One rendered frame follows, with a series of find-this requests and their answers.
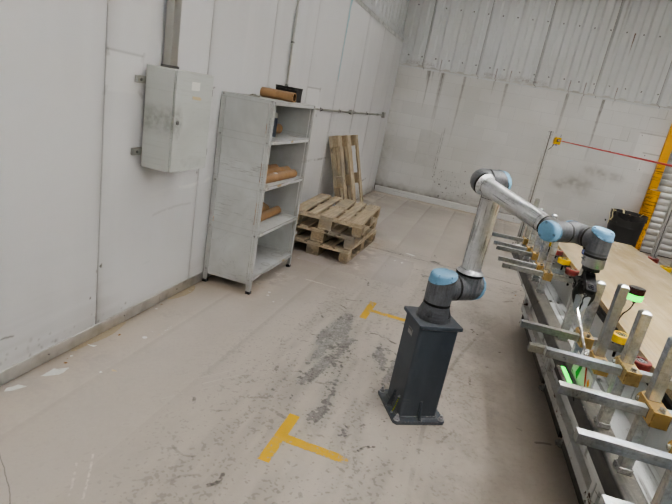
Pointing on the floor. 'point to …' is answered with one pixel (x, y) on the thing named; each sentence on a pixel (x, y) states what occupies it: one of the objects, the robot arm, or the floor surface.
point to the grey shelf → (227, 178)
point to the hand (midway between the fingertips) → (577, 311)
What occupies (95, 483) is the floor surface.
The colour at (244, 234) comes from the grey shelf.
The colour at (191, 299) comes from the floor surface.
